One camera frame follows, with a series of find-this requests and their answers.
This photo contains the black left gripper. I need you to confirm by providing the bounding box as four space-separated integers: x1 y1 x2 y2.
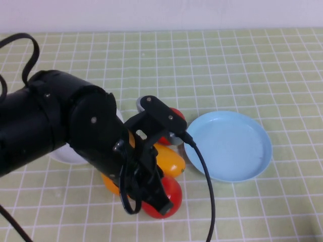
113 128 174 219

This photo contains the red apple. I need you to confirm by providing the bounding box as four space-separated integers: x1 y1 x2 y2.
157 107 187 146
140 176 183 219

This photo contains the yellow mango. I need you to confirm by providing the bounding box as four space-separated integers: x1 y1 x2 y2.
152 143 186 178

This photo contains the orange mango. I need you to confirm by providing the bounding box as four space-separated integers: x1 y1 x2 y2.
100 172 122 196

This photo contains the light blue round plate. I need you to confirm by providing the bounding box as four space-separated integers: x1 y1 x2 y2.
184 110 273 183

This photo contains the white round plate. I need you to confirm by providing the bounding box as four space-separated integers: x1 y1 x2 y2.
49 108 126 166

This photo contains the green checked tablecloth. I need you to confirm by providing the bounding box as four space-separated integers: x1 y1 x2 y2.
0 27 323 242

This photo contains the black left camera cable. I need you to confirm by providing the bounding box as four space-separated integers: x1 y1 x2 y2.
0 32 216 242

